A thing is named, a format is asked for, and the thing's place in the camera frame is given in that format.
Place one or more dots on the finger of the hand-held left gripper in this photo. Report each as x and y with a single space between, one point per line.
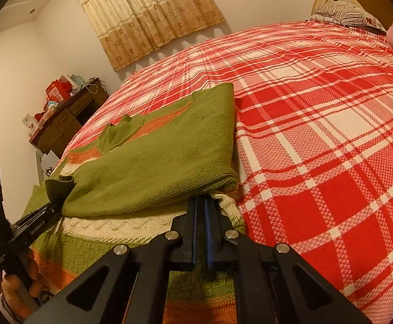
44 213

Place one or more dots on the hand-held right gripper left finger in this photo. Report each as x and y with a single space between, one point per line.
196 229

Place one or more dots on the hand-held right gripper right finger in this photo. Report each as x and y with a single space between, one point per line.
210 236

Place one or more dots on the green knitted sweater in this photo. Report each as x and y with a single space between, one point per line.
166 148

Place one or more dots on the person's left hand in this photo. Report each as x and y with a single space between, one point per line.
16 297

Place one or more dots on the white box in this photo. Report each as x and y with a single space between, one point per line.
49 165

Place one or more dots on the wooden desk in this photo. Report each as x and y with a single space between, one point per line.
65 121

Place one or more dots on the red gift boxes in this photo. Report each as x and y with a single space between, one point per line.
57 91

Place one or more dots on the red plaid blanket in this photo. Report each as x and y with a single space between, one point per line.
318 141

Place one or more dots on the beige floral curtain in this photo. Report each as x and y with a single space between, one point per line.
142 17

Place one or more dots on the striped floral pillow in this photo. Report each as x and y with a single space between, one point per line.
348 11

